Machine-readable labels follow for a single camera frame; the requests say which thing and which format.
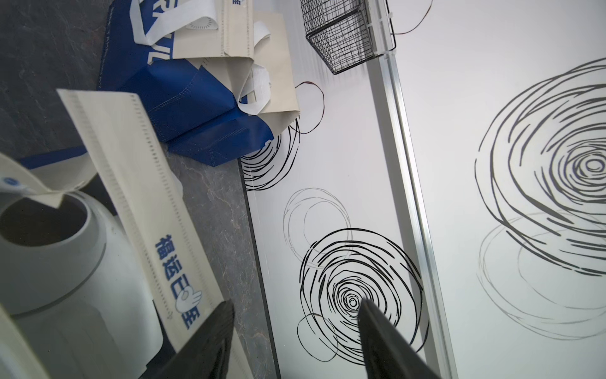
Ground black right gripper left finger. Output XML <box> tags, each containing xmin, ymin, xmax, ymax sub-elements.
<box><xmin>154</xmin><ymin>300</ymin><xmax>235</xmax><ymax>379</ymax></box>

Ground black wire basket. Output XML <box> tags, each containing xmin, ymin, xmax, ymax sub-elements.
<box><xmin>301</xmin><ymin>0</ymin><xmax>397</xmax><ymax>75</ymax></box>

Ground blue cream takeout bag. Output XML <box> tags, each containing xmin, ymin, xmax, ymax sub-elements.
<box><xmin>97</xmin><ymin>1</ymin><xmax>253</xmax><ymax>142</ymax></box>
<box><xmin>168</xmin><ymin>12</ymin><xmax>300</xmax><ymax>167</ymax></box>
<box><xmin>1</xmin><ymin>89</ymin><xmax>252</xmax><ymax>378</ymax></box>

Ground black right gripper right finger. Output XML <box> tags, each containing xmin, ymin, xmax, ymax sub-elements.
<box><xmin>358</xmin><ymin>299</ymin><xmax>439</xmax><ymax>379</ymax></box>

